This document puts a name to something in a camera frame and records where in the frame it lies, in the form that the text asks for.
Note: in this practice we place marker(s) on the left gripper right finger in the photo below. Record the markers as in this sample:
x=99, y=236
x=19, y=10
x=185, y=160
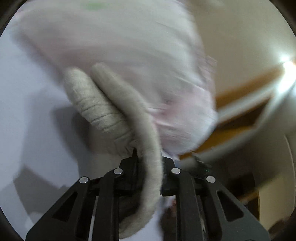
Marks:
x=204, y=208

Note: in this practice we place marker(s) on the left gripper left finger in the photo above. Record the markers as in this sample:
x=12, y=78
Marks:
x=91, y=209

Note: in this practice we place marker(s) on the beige cable-knit sweater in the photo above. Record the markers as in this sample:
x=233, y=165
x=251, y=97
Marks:
x=119, y=113

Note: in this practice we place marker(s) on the lavender bed sheet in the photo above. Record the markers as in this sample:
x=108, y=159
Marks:
x=44, y=140

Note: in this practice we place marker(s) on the pink floral pillow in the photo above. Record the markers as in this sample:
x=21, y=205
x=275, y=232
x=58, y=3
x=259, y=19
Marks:
x=152, y=45

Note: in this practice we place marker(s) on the wooden bed frame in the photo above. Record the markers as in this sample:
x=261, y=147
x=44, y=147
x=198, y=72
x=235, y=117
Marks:
x=258, y=124

